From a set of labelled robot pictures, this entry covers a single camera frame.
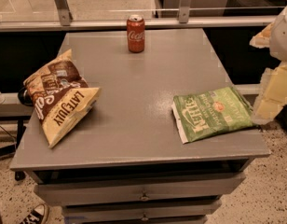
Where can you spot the grey drawer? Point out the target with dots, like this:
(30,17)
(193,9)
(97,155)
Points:
(139,189)
(141,213)

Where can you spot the red coke can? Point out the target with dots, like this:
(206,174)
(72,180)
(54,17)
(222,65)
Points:
(135,33)

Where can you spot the brown Late July chip bag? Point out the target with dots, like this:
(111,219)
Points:
(61,97)

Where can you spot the grey drawer cabinet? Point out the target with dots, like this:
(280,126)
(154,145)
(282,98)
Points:
(131,131)

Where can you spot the black chair frame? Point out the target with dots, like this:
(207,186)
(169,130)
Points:
(26,100)

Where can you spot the green kettle chip bag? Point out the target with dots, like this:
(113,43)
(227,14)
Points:
(207,114)

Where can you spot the top grey drawer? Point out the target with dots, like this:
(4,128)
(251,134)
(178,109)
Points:
(139,189)

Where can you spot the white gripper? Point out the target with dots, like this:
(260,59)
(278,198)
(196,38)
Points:
(283,36)

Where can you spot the black and white sneaker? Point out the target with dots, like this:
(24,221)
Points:
(39,215)

